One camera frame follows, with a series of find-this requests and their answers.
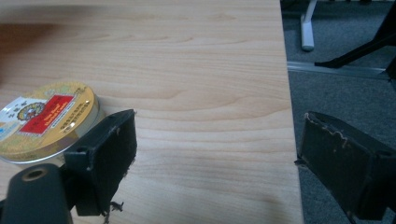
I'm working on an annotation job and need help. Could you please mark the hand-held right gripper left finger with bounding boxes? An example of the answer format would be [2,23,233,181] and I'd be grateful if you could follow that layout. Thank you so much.
[63,108,138,217]

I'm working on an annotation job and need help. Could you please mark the silver floor rail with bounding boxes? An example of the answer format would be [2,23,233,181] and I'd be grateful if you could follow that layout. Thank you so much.
[287,61,391,80]

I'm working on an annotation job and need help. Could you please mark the round yellow candy tin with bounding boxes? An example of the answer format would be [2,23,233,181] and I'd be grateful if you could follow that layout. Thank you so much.
[0,81,106,169]

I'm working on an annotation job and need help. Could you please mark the white metal stand leg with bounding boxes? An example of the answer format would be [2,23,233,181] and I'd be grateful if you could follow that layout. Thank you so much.
[300,0,318,52]

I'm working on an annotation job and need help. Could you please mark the black stand leg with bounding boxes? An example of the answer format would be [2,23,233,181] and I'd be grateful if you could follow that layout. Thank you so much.
[314,0,396,80]

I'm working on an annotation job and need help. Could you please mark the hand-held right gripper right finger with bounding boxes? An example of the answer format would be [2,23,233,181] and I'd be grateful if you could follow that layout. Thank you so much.
[294,111,396,222]

